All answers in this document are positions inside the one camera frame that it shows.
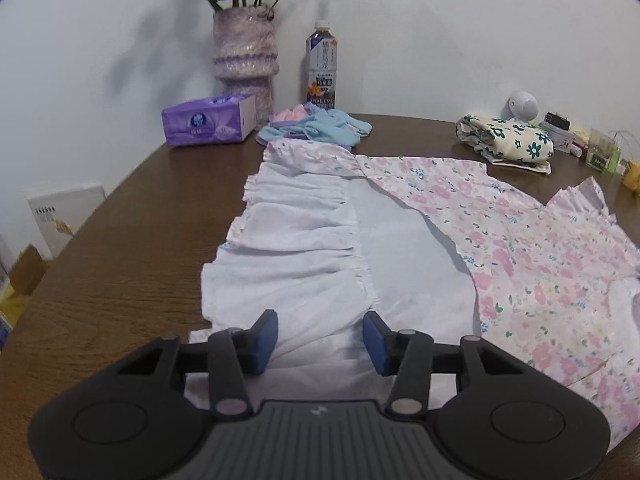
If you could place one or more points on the white round robot speaker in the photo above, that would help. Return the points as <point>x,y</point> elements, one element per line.
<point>522,105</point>

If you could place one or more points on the pink floral dress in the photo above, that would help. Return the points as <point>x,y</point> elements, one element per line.
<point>300,240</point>

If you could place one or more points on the yellow bag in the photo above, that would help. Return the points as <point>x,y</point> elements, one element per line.
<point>12,305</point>

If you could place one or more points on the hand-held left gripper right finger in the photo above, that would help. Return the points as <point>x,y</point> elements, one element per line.
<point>372,342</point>

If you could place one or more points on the purple ceramic vase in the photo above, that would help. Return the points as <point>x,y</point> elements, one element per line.
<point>245,50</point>

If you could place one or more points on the folded cream green-flower cloth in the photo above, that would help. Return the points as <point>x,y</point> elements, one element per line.
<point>515,137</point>

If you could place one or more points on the plastic tea bottle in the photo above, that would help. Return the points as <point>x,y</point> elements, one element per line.
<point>321,67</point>

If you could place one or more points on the green spray bottle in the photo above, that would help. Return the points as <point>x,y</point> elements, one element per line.
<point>612,160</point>

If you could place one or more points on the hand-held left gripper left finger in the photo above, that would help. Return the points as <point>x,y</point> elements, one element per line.
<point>269,340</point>

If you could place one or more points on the pastel blue pink cloth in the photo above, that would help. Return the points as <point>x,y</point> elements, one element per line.
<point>320,127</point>

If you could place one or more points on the white folded cloth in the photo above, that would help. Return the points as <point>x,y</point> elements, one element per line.
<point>520,166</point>

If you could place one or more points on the glass cup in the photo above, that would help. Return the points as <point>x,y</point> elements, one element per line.
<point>597,152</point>

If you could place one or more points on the black charger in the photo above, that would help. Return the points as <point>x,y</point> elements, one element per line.
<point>557,120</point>

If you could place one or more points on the yellow mug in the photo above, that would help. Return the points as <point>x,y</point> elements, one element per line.
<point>632,175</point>

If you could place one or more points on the brown cardboard box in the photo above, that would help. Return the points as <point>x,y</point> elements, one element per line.
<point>27,270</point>

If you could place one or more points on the small red white tube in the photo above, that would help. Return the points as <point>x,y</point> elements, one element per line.
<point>577,150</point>

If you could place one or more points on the purple tissue pack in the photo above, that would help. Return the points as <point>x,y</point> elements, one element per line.
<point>205,122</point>

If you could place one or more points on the white printed box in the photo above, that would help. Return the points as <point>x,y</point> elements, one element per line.
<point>65,215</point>

